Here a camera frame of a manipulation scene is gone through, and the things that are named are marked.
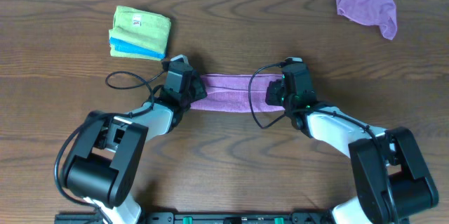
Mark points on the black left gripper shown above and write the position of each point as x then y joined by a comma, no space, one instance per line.
201,90

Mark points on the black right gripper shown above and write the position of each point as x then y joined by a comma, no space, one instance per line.
274,87

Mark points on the purple microfibre cloth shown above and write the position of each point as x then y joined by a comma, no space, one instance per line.
229,93

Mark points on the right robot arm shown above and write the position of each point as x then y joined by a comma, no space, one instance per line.
391,176

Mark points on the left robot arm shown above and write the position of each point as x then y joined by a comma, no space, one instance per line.
97,164

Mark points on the top green folded cloth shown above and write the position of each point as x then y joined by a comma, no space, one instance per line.
141,28

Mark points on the blue folded cloth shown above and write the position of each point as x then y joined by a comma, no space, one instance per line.
123,46

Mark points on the crumpled purple cloth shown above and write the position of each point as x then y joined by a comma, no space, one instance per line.
381,13

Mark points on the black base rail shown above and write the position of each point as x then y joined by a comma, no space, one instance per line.
297,217

